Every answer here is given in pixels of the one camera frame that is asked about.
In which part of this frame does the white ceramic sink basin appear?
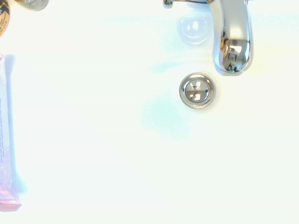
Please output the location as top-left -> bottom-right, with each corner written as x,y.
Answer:
0,0 -> 299,224

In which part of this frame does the chrome sink drain plug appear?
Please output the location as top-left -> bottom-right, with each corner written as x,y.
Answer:
179,72 -> 215,110

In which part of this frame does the sink overflow hole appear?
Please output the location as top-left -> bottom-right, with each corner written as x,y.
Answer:
177,16 -> 210,45

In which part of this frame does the chrome faucet spout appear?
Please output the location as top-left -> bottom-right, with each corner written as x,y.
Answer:
163,0 -> 254,77

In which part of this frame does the pink toothpaste tube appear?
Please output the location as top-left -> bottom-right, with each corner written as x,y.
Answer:
0,53 -> 22,212

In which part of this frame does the orange labelled bottle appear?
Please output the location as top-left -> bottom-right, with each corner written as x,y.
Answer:
0,0 -> 11,38

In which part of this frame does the chrome tap handle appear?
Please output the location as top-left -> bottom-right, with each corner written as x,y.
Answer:
15,0 -> 50,12

